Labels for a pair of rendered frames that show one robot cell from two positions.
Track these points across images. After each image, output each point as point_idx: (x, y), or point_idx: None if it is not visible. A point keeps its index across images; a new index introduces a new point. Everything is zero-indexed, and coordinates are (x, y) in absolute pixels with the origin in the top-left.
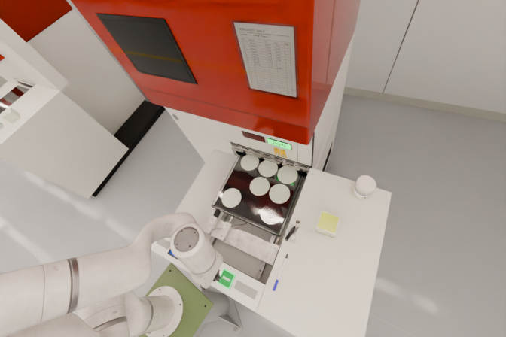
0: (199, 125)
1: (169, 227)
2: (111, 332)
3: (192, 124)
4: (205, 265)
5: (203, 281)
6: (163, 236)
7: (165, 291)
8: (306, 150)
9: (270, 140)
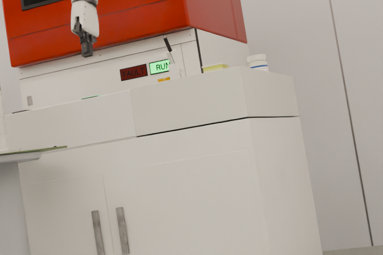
0: (62, 97)
1: None
2: None
3: (51, 103)
4: None
5: (84, 8)
6: None
7: None
8: (193, 58)
9: (153, 64)
